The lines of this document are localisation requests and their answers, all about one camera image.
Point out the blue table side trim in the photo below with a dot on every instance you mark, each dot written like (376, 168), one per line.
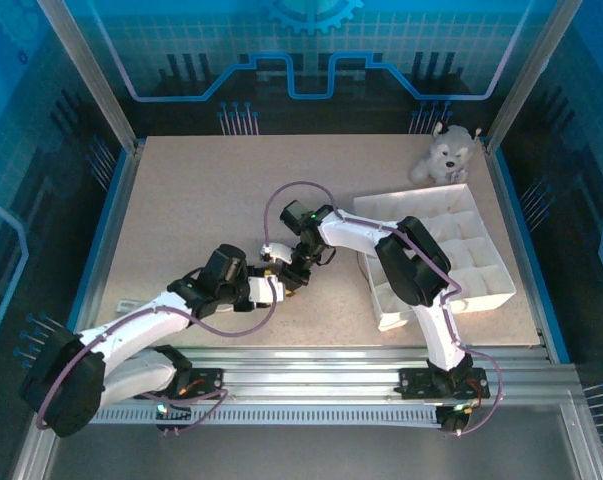
(106, 230)
(520, 230)

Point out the grey metal panel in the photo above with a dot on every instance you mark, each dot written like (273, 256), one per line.
(306, 455)

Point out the grey white plush husky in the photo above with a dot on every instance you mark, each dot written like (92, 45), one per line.
(446, 150)

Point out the small clear label packet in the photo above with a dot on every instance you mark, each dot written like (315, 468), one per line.
(127, 305)

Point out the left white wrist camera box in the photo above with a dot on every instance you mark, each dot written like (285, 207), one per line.
(263, 292)

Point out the aluminium frame rail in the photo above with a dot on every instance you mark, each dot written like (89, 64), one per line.
(306, 370)

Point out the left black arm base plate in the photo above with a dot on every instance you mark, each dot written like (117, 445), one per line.
(208, 380)

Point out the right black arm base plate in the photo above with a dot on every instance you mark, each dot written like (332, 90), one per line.
(416, 382)

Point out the aluminium frame post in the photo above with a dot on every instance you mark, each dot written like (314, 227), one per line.
(528, 75)
(88, 75)

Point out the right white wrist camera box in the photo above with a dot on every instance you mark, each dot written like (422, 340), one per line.
(278, 251)

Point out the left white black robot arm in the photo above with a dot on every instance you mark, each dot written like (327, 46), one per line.
(66, 380)

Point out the black LED connector module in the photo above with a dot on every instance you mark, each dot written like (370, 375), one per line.
(168, 411)
(453, 420)

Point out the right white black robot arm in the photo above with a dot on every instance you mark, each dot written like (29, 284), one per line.
(416, 270)

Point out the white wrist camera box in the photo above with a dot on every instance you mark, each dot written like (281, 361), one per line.
(263, 292)
(278, 251)

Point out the white compartment organizer box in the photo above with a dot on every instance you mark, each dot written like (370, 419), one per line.
(481, 250)

